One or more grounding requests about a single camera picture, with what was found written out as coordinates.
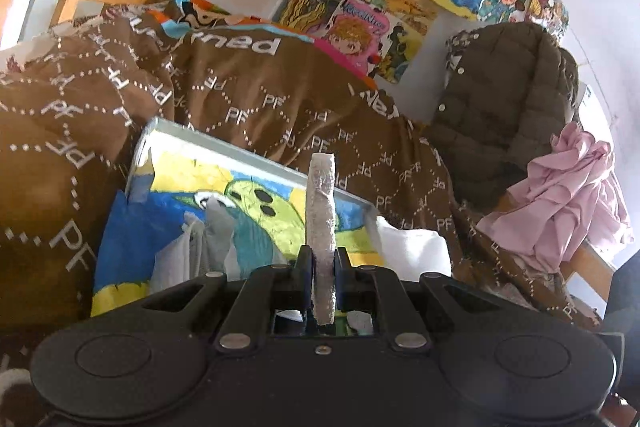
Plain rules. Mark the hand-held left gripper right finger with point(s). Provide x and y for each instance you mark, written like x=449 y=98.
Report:
x=342 y=279

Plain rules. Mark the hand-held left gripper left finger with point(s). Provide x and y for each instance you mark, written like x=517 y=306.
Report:
x=305 y=279

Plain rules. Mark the white quilted cloth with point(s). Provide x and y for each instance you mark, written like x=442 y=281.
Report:
x=415 y=252

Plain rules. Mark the grey white face mask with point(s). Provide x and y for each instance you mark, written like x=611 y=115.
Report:
x=220 y=227

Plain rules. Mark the brown printed blanket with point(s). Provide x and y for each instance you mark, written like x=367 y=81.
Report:
x=300 y=107

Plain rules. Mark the olive puffer jacket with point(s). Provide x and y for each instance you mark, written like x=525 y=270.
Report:
x=500 y=107

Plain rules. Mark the pink garment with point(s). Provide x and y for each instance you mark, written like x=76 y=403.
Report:
x=565 y=207

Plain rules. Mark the cartoon boy pink poster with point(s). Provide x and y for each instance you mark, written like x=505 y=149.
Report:
x=355 y=37

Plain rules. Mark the orange landscape painting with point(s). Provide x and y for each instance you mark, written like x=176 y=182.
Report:
x=415 y=12

